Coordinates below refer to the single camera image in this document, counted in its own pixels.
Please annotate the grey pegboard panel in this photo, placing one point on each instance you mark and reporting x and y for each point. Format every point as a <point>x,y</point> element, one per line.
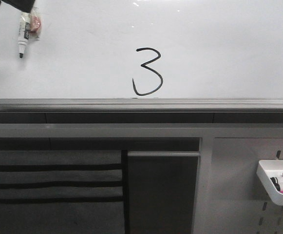
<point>234,200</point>

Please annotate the white whiteboard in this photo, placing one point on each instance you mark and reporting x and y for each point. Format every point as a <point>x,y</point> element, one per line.
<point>145,54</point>

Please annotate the grey fabric pocket organizer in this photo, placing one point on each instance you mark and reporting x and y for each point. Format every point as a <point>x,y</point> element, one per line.
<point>62,192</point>

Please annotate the dark grey flat panel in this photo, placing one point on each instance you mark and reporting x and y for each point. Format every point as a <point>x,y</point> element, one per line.
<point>162,187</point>

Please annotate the white plastic tray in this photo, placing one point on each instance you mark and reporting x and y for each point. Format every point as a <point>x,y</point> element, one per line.
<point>267,169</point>

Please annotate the black whiteboard marker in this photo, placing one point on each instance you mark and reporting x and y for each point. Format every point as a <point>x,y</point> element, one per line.
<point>24,32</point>

